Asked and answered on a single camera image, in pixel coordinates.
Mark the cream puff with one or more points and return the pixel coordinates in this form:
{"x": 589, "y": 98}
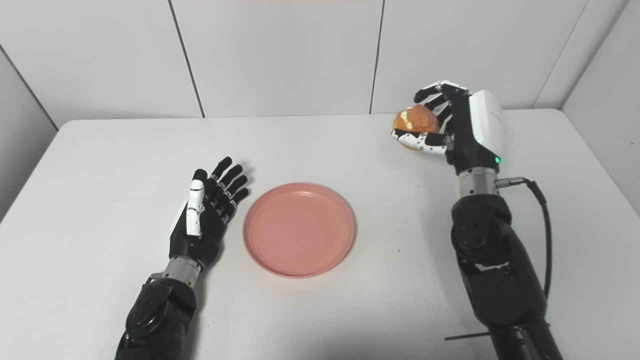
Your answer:
{"x": 415, "y": 124}

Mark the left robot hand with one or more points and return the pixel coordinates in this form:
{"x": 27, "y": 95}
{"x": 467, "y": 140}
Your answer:
{"x": 205, "y": 220}

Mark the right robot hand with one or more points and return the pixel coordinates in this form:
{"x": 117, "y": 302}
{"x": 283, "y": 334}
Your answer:
{"x": 470, "y": 130}

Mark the pink plate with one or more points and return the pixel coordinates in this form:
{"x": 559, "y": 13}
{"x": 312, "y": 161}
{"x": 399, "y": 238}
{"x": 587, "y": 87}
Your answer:
{"x": 299, "y": 230}

